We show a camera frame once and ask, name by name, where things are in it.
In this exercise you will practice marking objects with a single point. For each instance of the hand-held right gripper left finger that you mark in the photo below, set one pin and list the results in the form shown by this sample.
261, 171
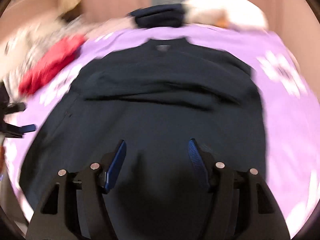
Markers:
116, 165

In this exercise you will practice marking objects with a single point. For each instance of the purple floral bedsheet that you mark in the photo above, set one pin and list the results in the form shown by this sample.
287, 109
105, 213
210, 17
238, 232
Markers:
282, 120

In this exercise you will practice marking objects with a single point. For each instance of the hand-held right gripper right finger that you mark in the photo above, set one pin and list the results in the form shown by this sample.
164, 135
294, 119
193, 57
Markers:
197, 160

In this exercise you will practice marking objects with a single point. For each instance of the red down jacket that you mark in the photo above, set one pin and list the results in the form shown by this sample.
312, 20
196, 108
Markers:
50, 67

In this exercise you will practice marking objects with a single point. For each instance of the folded navy clothes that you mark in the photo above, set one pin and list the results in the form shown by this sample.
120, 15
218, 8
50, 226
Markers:
157, 16

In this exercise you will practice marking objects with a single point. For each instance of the beige blanket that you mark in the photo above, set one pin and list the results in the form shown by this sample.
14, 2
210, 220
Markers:
110, 27

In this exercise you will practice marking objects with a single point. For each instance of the plaid pillow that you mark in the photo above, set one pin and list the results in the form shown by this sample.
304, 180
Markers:
25, 37

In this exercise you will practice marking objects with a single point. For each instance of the dark teal knit sweater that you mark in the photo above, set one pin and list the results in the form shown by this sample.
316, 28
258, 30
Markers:
160, 105

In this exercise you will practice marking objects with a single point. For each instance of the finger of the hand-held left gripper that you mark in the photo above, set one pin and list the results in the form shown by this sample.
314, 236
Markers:
27, 128
15, 107

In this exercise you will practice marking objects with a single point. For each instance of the white plush toy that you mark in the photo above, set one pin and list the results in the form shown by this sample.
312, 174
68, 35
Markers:
220, 10

